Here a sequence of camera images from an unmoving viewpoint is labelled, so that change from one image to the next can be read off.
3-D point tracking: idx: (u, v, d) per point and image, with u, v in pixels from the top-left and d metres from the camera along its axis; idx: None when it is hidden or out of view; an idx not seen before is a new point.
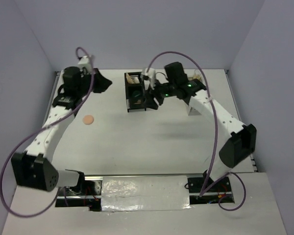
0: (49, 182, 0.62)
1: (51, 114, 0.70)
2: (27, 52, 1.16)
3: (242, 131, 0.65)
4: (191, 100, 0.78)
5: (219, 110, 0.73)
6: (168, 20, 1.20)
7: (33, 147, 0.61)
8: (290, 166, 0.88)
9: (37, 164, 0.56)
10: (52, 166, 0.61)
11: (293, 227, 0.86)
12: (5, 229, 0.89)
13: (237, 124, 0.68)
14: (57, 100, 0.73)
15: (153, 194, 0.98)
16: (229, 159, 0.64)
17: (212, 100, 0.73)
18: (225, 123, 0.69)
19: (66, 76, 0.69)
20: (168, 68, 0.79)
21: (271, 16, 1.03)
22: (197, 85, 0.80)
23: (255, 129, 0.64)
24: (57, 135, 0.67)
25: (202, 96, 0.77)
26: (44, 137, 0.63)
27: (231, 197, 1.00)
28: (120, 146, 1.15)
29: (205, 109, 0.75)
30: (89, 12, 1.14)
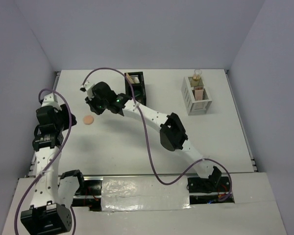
0: (67, 222, 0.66)
1: (38, 159, 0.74)
2: (28, 53, 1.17)
3: (169, 121, 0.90)
4: (124, 111, 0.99)
5: (146, 111, 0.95)
6: (168, 20, 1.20)
7: (38, 198, 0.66)
8: (291, 167, 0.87)
9: (51, 212, 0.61)
10: (63, 207, 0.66)
11: (293, 228, 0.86)
12: (5, 229, 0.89)
13: (162, 116, 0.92)
14: (36, 142, 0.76)
15: (153, 194, 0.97)
16: (168, 145, 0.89)
17: (138, 105, 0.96)
18: (154, 120, 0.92)
19: (41, 115, 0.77)
20: (96, 90, 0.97)
21: (271, 16, 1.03)
22: (124, 98, 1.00)
23: (175, 115, 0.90)
24: (55, 175, 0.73)
25: (131, 105, 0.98)
26: (44, 184, 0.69)
27: (231, 197, 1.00)
28: (120, 146, 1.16)
29: (136, 114, 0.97)
30: (90, 12, 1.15)
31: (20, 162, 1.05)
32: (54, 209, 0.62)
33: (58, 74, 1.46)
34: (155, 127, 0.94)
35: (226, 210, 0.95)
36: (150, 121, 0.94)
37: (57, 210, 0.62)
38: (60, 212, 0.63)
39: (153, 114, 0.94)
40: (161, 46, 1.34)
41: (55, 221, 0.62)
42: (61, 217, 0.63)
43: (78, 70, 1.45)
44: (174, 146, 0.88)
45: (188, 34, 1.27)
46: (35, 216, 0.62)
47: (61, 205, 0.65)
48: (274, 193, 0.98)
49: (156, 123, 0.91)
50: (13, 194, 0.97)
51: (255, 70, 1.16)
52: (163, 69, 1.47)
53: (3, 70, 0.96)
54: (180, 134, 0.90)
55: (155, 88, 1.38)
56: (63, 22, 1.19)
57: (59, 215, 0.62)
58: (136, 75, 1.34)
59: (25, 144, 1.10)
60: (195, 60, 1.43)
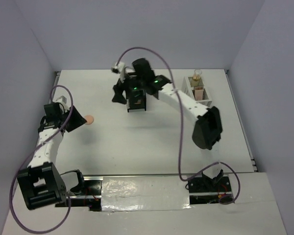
0: (61, 189, 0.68)
1: (41, 136, 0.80)
2: (28, 53, 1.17)
3: (208, 114, 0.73)
4: (160, 94, 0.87)
5: (185, 99, 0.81)
6: (168, 20, 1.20)
7: (37, 159, 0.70)
8: (290, 166, 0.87)
9: (46, 170, 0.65)
10: (59, 174, 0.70)
11: (293, 228, 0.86)
12: (5, 229, 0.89)
13: (202, 108, 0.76)
14: (41, 126, 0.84)
15: (153, 194, 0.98)
16: (202, 141, 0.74)
17: (177, 90, 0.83)
18: (190, 109, 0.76)
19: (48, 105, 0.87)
20: (135, 65, 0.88)
21: (271, 16, 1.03)
22: (162, 81, 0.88)
23: (216, 109, 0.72)
24: (53, 149, 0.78)
25: (168, 88, 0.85)
26: (43, 151, 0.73)
27: (231, 197, 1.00)
28: (120, 146, 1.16)
29: (172, 101, 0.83)
30: (89, 12, 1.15)
31: (20, 162, 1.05)
32: (49, 169, 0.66)
33: (58, 74, 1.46)
34: (190, 117, 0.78)
35: (226, 209, 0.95)
36: (186, 111, 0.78)
37: (52, 169, 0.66)
38: (55, 174, 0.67)
39: (192, 103, 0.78)
40: (161, 46, 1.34)
41: (49, 181, 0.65)
42: (55, 177, 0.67)
43: (78, 70, 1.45)
44: (206, 143, 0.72)
45: (188, 34, 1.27)
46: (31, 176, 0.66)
47: (56, 169, 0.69)
48: (273, 192, 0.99)
49: (192, 114, 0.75)
50: (13, 194, 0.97)
51: (254, 70, 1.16)
52: (163, 69, 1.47)
53: (3, 70, 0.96)
54: (218, 132, 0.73)
55: None
56: (63, 22, 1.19)
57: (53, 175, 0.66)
58: None
59: (25, 144, 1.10)
60: (195, 59, 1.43)
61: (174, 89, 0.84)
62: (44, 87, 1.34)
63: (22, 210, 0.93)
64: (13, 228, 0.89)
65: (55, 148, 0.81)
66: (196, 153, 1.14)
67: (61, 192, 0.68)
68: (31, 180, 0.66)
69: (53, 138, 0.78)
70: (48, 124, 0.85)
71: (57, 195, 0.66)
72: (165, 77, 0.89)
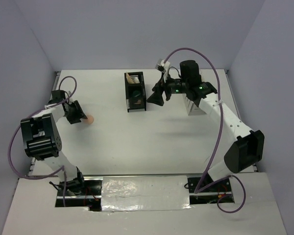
0: (57, 141, 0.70)
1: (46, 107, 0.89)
2: (28, 53, 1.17)
3: (250, 137, 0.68)
4: (201, 102, 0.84)
5: (228, 114, 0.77)
6: (168, 20, 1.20)
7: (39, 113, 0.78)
8: (290, 165, 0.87)
9: (45, 117, 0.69)
10: (57, 128, 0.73)
11: (293, 228, 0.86)
12: (5, 229, 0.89)
13: (245, 129, 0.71)
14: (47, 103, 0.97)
15: (153, 194, 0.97)
16: (233, 163, 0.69)
17: (221, 103, 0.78)
18: (232, 127, 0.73)
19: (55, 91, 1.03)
20: (184, 66, 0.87)
21: (271, 16, 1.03)
22: (208, 88, 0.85)
23: (262, 136, 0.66)
24: (55, 115, 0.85)
25: (212, 99, 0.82)
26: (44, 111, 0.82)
27: (231, 197, 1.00)
28: (120, 146, 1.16)
29: (213, 111, 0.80)
30: (89, 12, 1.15)
31: (20, 162, 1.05)
32: (47, 116, 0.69)
33: (58, 74, 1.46)
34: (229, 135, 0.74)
35: (226, 212, 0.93)
36: (226, 127, 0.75)
37: (50, 116, 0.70)
38: (52, 123, 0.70)
39: (234, 120, 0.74)
40: (161, 46, 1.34)
41: (48, 129, 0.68)
42: (53, 127, 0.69)
43: (78, 70, 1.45)
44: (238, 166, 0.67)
45: (188, 34, 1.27)
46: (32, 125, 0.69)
47: (55, 122, 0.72)
48: (273, 192, 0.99)
49: (233, 132, 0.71)
50: (13, 194, 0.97)
51: (254, 70, 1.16)
52: None
53: (3, 70, 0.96)
54: (254, 159, 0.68)
55: None
56: (63, 22, 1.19)
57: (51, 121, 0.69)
58: (136, 75, 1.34)
59: None
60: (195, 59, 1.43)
61: (219, 101, 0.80)
62: (44, 87, 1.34)
63: (22, 210, 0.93)
64: (13, 228, 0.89)
65: (57, 116, 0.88)
66: (196, 153, 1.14)
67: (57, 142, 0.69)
68: (32, 129, 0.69)
69: (57, 105, 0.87)
70: None
71: (53, 142, 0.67)
72: (211, 86, 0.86)
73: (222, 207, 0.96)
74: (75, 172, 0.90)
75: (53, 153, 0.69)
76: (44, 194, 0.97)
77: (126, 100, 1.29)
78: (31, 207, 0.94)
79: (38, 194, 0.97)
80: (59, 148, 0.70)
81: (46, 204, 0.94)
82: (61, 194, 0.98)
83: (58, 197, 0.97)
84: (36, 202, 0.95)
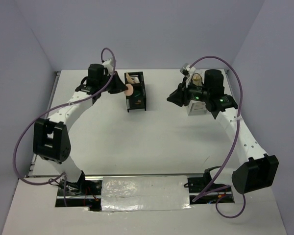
0: (63, 152, 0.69)
1: (73, 96, 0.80)
2: (27, 52, 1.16)
3: (263, 161, 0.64)
4: (219, 114, 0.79)
5: (243, 132, 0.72)
6: (168, 20, 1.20)
7: (56, 116, 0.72)
8: (290, 166, 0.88)
9: (57, 129, 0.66)
10: (67, 137, 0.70)
11: (293, 228, 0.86)
12: (5, 229, 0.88)
13: (259, 151, 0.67)
14: (79, 87, 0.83)
15: (153, 194, 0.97)
16: (241, 182, 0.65)
17: (239, 119, 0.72)
18: (245, 146, 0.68)
19: (91, 69, 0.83)
20: (208, 75, 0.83)
21: (271, 16, 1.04)
22: (229, 102, 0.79)
23: (277, 161, 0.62)
24: (76, 113, 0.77)
25: (231, 114, 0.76)
26: (65, 111, 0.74)
27: (231, 197, 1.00)
28: (120, 145, 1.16)
29: (230, 127, 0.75)
30: (90, 12, 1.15)
31: (20, 162, 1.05)
32: (60, 129, 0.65)
33: (58, 74, 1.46)
34: (241, 154, 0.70)
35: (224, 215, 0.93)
36: (239, 145, 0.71)
37: (61, 131, 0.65)
38: (62, 137, 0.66)
39: (250, 140, 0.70)
40: (161, 46, 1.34)
41: (56, 141, 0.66)
42: (62, 141, 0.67)
43: (78, 70, 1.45)
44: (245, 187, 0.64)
45: (188, 34, 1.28)
46: (45, 129, 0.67)
47: (66, 131, 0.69)
48: (273, 192, 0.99)
49: (245, 152, 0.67)
50: (13, 194, 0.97)
51: (255, 70, 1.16)
52: (162, 69, 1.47)
53: (3, 70, 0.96)
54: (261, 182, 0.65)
55: (155, 88, 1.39)
56: (64, 22, 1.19)
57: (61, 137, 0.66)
58: (136, 75, 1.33)
59: (25, 143, 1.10)
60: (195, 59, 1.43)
61: (237, 117, 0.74)
62: (44, 87, 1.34)
63: (22, 210, 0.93)
64: (13, 228, 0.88)
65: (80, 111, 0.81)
66: (196, 153, 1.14)
67: (61, 155, 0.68)
68: (44, 131, 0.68)
69: (80, 103, 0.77)
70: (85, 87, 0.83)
71: (57, 156, 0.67)
72: (233, 100, 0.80)
73: (221, 209, 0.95)
74: (78, 174, 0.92)
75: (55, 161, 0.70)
76: (44, 194, 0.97)
77: (126, 100, 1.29)
78: (31, 207, 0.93)
79: (38, 194, 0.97)
80: (62, 158, 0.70)
81: (46, 204, 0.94)
82: (61, 194, 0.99)
83: (58, 197, 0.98)
84: (36, 202, 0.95)
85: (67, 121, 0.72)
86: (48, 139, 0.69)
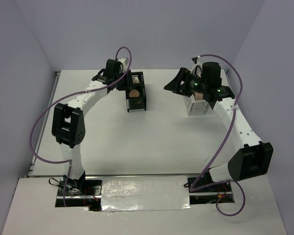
0: (78, 136, 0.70)
1: (90, 84, 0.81)
2: (27, 52, 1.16)
3: (258, 149, 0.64)
4: (216, 104, 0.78)
5: (239, 120, 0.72)
6: (168, 21, 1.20)
7: (74, 101, 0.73)
8: (290, 166, 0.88)
9: (74, 114, 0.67)
10: (84, 122, 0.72)
11: (293, 228, 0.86)
12: (5, 229, 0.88)
13: (255, 139, 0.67)
14: (96, 76, 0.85)
15: (153, 194, 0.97)
16: (235, 170, 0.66)
17: (235, 108, 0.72)
18: (241, 134, 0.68)
19: (110, 61, 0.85)
20: (206, 66, 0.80)
21: (271, 17, 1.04)
22: (226, 93, 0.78)
23: (271, 148, 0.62)
24: (92, 102, 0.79)
25: (228, 103, 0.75)
26: (83, 98, 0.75)
27: (231, 197, 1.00)
28: (119, 145, 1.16)
29: (226, 116, 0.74)
30: (90, 13, 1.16)
31: (20, 162, 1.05)
32: (76, 114, 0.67)
33: (58, 74, 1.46)
34: (237, 143, 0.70)
35: (222, 213, 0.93)
36: (235, 132, 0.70)
37: (79, 115, 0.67)
38: (79, 121, 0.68)
39: (246, 128, 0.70)
40: (162, 46, 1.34)
41: (73, 125, 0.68)
42: (79, 125, 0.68)
43: (78, 70, 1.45)
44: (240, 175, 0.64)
45: (188, 34, 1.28)
46: (63, 112, 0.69)
47: (83, 117, 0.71)
48: (273, 192, 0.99)
49: (241, 140, 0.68)
50: (13, 194, 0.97)
51: (254, 71, 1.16)
52: (162, 69, 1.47)
53: (3, 70, 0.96)
54: (257, 170, 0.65)
55: (155, 88, 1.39)
56: (64, 22, 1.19)
57: (78, 121, 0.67)
58: (136, 75, 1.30)
59: (25, 143, 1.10)
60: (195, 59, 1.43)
61: (233, 105, 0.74)
62: (44, 87, 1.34)
63: (22, 210, 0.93)
64: (13, 228, 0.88)
65: (95, 101, 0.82)
66: (196, 153, 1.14)
67: (77, 139, 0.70)
68: (62, 115, 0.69)
69: (96, 91, 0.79)
70: (102, 77, 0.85)
71: (73, 138, 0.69)
72: (231, 90, 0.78)
73: (221, 209, 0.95)
74: (81, 172, 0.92)
75: (70, 145, 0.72)
76: (44, 194, 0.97)
77: (126, 100, 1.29)
78: (31, 207, 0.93)
79: (38, 194, 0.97)
80: (77, 142, 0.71)
81: (46, 204, 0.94)
82: (61, 194, 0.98)
83: (58, 197, 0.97)
84: (36, 202, 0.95)
85: (84, 107, 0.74)
86: (65, 123, 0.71)
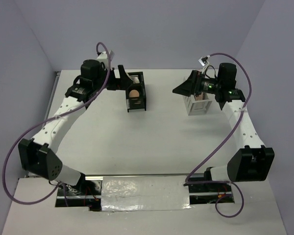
0: (52, 171, 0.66)
1: (62, 105, 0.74)
2: (27, 53, 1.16)
3: (259, 152, 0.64)
4: (225, 105, 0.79)
5: (245, 122, 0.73)
6: (168, 21, 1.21)
7: (41, 134, 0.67)
8: (290, 166, 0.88)
9: (41, 152, 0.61)
10: (56, 156, 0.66)
11: (293, 228, 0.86)
12: (5, 229, 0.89)
13: (257, 142, 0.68)
14: (70, 89, 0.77)
15: (153, 194, 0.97)
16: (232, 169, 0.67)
17: (243, 110, 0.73)
18: (244, 135, 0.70)
19: (84, 68, 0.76)
20: (222, 66, 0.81)
21: (272, 17, 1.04)
22: (236, 95, 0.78)
23: (272, 154, 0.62)
24: (65, 126, 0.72)
25: (236, 105, 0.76)
26: (52, 128, 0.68)
27: (231, 197, 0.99)
28: (119, 145, 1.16)
29: (232, 117, 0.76)
30: (90, 13, 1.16)
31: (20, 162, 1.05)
32: (43, 153, 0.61)
33: (58, 74, 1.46)
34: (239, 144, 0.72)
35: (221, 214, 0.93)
36: (239, 133, 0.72)
37: (46, 155, 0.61)
38: (48, 159, 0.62)
39: (250, 130, 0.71)
40: (162, 46, 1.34)
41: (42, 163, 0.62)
42: (48, 163, 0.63)
43: (78, 70, 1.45)
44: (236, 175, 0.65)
45: (188, 34, 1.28)
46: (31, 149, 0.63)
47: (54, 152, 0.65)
48: (273, 192, 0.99)
49: (243, 141, 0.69)
50: (13, 194, 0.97)
51: (254, 71, 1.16)
52: (162, 69, 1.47)
53: (3, 70, 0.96)
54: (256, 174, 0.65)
55: (155, 88, 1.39)
56: (63, 22, 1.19)
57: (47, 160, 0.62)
58: (136, 75, 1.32)
59: None
60: (195, 59, 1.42)
61: (242, 108, 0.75)
62: (44, 87, 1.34)
63: (22, 210, 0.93)
64: (13, 228, 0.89)
65: (71, 122, 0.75)
66: (196, 153, 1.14)
67: (51, 174, 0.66)
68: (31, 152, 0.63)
69: (68, 115, 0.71)
70: (77, 90, 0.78)
71: (46, 175, 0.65)
72: (242, 94, 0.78)
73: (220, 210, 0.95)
74: (78, 176, 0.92)
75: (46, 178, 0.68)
76: (44, 194, 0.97)
77: (126, 100, 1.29)
78: (31, 207, 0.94)
79: (38, 194, 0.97)
80: (52, 176, 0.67)
81: (46, 204, 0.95)
82: (61, 194, 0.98)
83: (58, 197, 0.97)
84: (36, 202, 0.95)
85: (54, 139, 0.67)
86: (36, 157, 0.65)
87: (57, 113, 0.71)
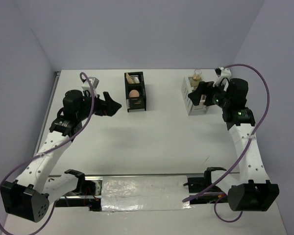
0: (38, 213, 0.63)
1: (47, 140, 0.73)
2: (27, 53, 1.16)
3: (263, 186, 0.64)
4: (232, 127, 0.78)
5: (251, 152, 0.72)
6: (168, 20, 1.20)
7: (25, 174, 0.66)
8: (291, 166, 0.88)
9: (26, 195, 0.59)
10: (42, 196, 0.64)
11: None
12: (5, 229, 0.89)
13: (261, 176, 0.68)
14: (54, 124, 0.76)
15: (153, 193, 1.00)
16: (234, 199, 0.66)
17: (251, 138, 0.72)
18: (249, 168, 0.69)
19: (66, 101, 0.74)
20: (232, 83, 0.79)
21: (272, 17, 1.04)
22: (247, 117, 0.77)
23: (277, 191, 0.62)
24: (50, 163, 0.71)
25: (244, 130, 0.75)
26: (36, 167, 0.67)
27: None
28: (119, 145, 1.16)
29: (240, 143, 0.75)
30: (90, 13, 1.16)
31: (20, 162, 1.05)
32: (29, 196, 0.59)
33: (58, 74, 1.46)
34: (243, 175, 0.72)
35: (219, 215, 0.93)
36: (244, 164, 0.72)
37: (31, 197, 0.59)
38: (34, 201, 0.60)
39: (256, 163, 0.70)
40: (162, 46, 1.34)
41: (27, 204, 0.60)
42: (34, 206, 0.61)
43: (78, 70, 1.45)
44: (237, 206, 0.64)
45: (189, 34, 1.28)
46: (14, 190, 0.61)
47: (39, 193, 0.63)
48: None
49: (247, 174, 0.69)
50: None
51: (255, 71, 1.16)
52: (162, 69, 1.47)
53: (4, 70, 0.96)
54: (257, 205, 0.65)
55: (155, 88, 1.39)
56: (64, 22, 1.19)
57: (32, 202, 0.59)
58: (136, 75, 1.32)
59: (24, 143, 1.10)
60: (195, 59, 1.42)
61: (250, 135, 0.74)
62: (44, 87, 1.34)
63: None
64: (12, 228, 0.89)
65: (56, 157, 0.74)
66: (196, 153, 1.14)
67: (37, 216, 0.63)
68: (14, 194, 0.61)
69: (53, 152, 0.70)
70: (62, 123, 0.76)
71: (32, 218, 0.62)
72: (253, 115, 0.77)
73: (218, 211, 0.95)
74: (75, 181, 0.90)
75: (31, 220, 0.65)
76: None
77: (126, 100, 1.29)
78: None
79: None
80: (38, 218, 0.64)
81: None
82: None
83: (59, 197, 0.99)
84: None
85: (38, 178, 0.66)
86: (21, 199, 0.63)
87: (40, 151, 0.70)
